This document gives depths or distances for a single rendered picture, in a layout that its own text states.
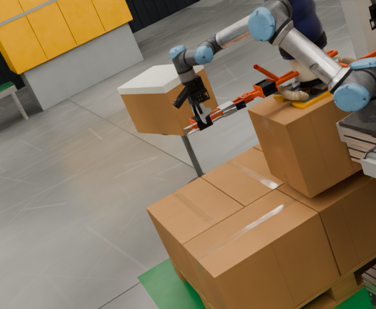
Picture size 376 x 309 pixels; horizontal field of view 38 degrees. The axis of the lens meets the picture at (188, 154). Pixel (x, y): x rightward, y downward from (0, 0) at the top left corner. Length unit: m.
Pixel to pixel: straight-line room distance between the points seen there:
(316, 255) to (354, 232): 0.24
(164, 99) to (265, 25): 1.96
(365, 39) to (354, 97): 2.11
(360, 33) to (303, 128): 1.72
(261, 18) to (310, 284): 1.38
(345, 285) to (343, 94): 1.23
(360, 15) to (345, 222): 1.77
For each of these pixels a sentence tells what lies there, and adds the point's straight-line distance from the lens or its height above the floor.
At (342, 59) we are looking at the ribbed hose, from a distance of 2.82.
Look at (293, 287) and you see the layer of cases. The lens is 2.81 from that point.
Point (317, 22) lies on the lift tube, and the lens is 2.65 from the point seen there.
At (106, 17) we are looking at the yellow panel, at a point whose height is 0.95.
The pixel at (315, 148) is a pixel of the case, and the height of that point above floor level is 0.85.
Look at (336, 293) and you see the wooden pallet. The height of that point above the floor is 0.07.
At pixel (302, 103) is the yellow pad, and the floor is 1.04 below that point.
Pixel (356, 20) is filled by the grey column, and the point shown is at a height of 0.91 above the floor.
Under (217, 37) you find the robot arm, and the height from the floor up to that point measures 1.49.
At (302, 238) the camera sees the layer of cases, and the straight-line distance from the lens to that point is 2.72.
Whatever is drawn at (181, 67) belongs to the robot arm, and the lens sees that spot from 2.44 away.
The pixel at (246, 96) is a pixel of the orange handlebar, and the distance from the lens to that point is 2.59.
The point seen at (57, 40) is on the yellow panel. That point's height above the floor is 0.96.
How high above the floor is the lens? 2.00
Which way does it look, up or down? 22 degrees down
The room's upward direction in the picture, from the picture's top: 23 degrees counter-clockwise
